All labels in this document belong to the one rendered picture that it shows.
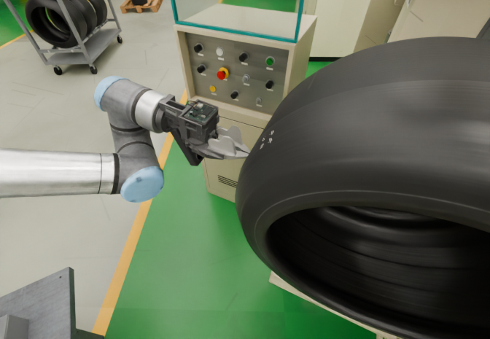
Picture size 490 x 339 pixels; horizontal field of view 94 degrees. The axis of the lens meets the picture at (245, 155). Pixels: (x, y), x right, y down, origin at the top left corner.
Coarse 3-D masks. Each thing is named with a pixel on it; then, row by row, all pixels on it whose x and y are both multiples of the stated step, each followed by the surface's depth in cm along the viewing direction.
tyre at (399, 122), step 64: (384, 64) 31; (448, 64) 27; (320, 128) 28; (384, 128) 23; (448, 128) 21; (256, 192) 36; (320, 192) 29; (384, 192) 24; (448, 192) 21; (320, 256) 67; (384, 256) 66; (448, 256) 58; (384, 320) 50; (448, 320) 50
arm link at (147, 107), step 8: (144, 96) 49; (152, 96) 49; (160, 96) 50; (144, 104) 48; (152, 104) 48; (136, 112) 49; (144, 112) 48; (152, 112) 48; (136, 120) 50; (144, 120) 49; (152, 120) 49; (152, 128) 50
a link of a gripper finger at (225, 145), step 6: (222, 138) 46; (228, 138) 46; (210, 144) 49; (216, 144) 48; (222, 144) 47; (228, 144) 47; (216, 150) 49; (222, 150) 49; (228, 150) 48; (234, 150) 48; (228, 156) 48; (234, 156) 48; (240, 156) 48; (246, 156) 49
